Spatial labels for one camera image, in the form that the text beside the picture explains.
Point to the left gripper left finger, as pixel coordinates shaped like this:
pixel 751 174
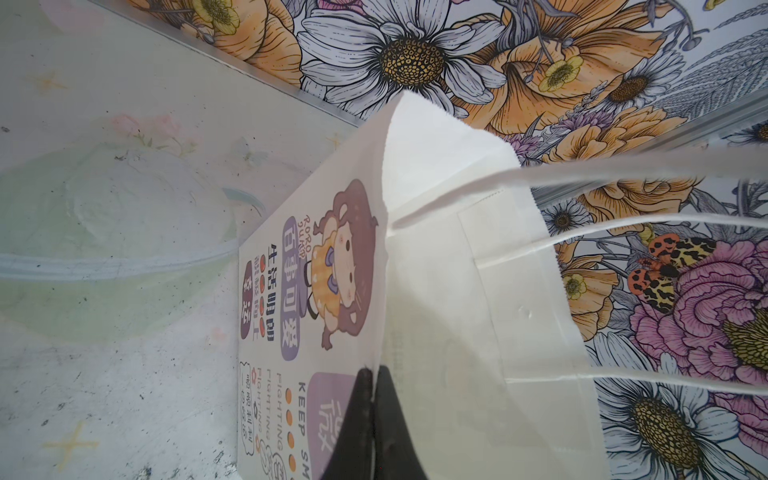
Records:
pixel 352 456

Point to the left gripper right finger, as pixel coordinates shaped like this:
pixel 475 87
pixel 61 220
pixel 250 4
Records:
pixel 395 457

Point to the white paper bag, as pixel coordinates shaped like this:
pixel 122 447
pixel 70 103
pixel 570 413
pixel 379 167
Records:
pixel 631 348

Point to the clear plastic bowl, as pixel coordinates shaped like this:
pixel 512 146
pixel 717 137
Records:
pixel 100 241

